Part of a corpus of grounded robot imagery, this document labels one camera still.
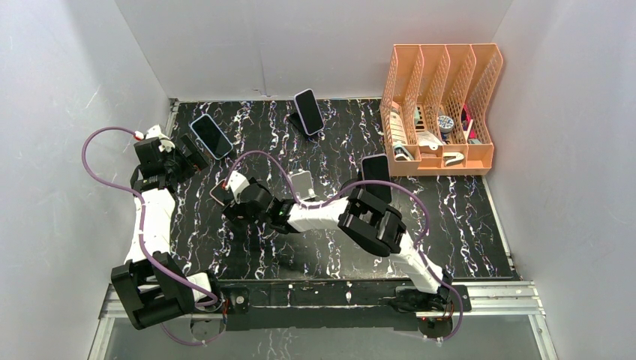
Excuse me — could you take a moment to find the purple back magsafe phone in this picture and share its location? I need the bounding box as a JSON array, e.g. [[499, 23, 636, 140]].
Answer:
[[361, 154, 392, 203]]

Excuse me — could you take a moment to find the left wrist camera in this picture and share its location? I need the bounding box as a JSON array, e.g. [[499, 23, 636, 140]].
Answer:
[[133, 124, 176, 154]]

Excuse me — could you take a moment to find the pink case phone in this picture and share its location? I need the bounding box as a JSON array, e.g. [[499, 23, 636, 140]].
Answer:
[[209, 181, 233, 206]]

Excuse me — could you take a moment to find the black folding phone stand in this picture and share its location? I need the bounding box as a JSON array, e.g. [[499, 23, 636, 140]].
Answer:
[[287, 112, 319, 140]]

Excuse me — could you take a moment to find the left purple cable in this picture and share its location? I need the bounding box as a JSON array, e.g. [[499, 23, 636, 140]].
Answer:
[[81, 126, 222, 347]]

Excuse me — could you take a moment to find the purple case phone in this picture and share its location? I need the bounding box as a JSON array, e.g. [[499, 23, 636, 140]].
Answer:
[[293, 88, 325, 135]]

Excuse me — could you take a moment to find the round blue lid jar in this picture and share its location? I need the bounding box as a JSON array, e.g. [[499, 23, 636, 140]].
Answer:
[[437, 115, 455, 134]]

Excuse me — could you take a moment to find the white oval label pack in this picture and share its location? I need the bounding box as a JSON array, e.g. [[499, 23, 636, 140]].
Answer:
[[389, 109, 408, 144]]

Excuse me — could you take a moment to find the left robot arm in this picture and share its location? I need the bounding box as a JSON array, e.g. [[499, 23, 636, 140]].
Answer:
[[111, 126, 224, 330]]

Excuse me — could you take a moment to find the magenta notebook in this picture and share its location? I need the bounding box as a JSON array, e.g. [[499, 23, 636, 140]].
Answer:
[[461, 105, 473, 131]]

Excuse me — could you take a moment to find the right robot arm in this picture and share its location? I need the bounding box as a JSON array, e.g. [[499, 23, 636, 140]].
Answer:
[[222, 172, 466, 316]]

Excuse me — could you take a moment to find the white plastic packet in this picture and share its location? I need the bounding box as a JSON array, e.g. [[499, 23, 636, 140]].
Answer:
[[416, 130, 444, 152]]

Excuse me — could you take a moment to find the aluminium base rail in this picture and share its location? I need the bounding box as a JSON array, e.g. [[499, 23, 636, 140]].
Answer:
[[89, 280, 557, 359]]

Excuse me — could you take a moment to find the teal stapler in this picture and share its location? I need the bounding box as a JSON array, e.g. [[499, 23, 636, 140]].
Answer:
[[393, 142, 415, 161]]

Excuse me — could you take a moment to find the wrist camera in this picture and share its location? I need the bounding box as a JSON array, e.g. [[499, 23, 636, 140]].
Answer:
[[224, 171, 249, 203], [133, 124, 176, 154]]

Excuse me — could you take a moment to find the black round base phone stand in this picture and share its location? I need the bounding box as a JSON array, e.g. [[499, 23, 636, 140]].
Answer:
[[340, 178, 359, 190]]

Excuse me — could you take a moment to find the blue case phone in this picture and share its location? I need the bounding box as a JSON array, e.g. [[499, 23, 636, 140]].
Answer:
[[190, 114, 233, 160]]

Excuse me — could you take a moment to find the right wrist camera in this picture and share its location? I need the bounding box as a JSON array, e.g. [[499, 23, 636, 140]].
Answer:
[[224, 171, 249, 203]]

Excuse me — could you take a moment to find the white flat card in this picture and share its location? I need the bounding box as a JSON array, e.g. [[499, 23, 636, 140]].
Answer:
[[463, 119, 474, 140]]

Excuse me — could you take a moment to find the silver metal phone stand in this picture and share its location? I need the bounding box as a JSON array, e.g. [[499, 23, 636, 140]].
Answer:
[[289, 169, 317, 201]]

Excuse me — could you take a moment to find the orange desk file organizer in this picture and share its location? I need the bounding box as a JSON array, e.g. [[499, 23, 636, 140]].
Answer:
[[380, 43, 503, 177]]

